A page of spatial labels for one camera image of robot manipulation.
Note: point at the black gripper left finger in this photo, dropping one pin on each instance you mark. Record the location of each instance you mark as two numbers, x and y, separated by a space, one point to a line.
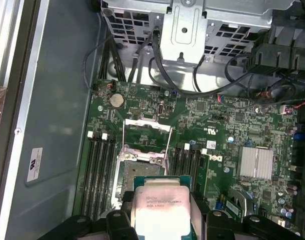
117 225

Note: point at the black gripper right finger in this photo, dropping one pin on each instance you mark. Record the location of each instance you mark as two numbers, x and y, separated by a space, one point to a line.
217 225

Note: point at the silver topped CPU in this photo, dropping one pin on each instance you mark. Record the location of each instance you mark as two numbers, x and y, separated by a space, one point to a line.
160 205

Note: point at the metal socket cover frame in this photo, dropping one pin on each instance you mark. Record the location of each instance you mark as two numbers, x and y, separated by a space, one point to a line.
147 123

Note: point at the black RAM slot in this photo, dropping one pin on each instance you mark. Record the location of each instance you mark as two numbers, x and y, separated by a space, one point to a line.
205 175
108 172
93 177
195 170
187 165
101 175
177 162
87 175

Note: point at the CPU socket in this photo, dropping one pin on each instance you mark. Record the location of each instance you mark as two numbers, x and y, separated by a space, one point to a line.
142 170

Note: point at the silver finned heatsink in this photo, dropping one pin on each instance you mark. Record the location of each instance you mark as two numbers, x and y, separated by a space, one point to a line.
255 162

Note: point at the white case label sticker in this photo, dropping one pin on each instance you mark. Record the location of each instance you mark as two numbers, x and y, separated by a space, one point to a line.
33 165

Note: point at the green motherboard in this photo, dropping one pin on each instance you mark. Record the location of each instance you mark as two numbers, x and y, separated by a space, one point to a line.
205 120

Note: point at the silver onboard USB port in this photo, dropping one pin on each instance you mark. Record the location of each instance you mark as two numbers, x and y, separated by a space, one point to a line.
160 109

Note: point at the round coin battery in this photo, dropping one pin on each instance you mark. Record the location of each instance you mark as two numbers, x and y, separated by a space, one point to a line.
116 100

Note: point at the dark grey PC case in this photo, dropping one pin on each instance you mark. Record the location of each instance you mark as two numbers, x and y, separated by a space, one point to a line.
55 100

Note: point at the black plastic drive holder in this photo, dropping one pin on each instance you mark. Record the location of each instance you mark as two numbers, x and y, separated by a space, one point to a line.
280 50

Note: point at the silver metal drive cage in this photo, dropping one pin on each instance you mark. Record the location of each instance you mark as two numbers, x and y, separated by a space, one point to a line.
230 15

